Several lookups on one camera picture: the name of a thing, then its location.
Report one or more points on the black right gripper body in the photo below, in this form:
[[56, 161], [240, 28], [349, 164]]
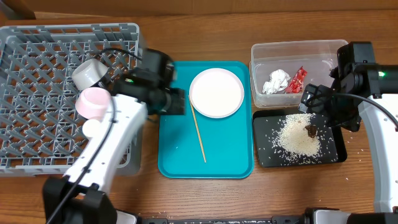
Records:
[[311, 98]]

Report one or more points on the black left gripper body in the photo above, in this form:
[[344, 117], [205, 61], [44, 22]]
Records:
[[174, 102]]

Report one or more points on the clear plastic bin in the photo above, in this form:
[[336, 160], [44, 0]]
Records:
[[317, 57]]

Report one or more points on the black waste tray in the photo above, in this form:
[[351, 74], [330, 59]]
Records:
[[267, 155]]

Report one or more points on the teal plastic tray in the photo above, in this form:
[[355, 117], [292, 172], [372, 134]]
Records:
[[228, 142]]

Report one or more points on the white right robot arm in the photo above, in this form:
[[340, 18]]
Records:
[[363, 92]]

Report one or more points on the white tissue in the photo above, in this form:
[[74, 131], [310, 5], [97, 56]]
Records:
[[279, 80]]

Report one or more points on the grey-white bowl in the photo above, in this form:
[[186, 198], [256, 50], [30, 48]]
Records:
[[91, 73]]

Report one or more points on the pile of rice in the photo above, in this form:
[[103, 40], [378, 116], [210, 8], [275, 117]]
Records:
[[297, 137]]

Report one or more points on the small pink-white bowl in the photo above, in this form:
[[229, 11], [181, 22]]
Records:
[[93, 103]]

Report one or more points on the grey dish rack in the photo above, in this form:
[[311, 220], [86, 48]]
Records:
[[41, 133]]

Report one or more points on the red snack wrapper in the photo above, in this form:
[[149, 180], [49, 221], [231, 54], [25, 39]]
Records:
[[297, 83]]

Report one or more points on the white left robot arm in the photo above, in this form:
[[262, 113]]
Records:
[[81, 195]]

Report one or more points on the brown food scrap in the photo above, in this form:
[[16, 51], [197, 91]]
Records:
[[311, 131]]

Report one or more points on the large white plate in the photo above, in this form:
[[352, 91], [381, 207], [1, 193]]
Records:
[[216, 93]]

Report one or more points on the cream white cup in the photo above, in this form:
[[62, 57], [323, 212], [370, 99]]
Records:
[[90, 128]]

